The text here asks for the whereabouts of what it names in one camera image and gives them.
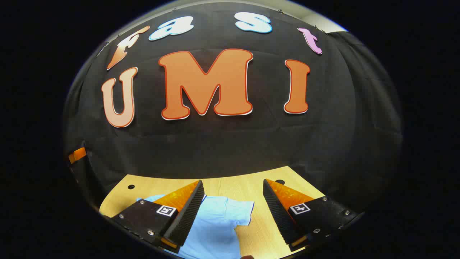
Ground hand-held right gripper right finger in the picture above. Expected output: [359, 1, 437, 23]
[262, 179, 364, 252]

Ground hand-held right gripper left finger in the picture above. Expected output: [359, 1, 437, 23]
[108, 180, 205, 253]

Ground light blue T-shirt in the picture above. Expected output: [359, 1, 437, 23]
[137, 195, 255, 259]

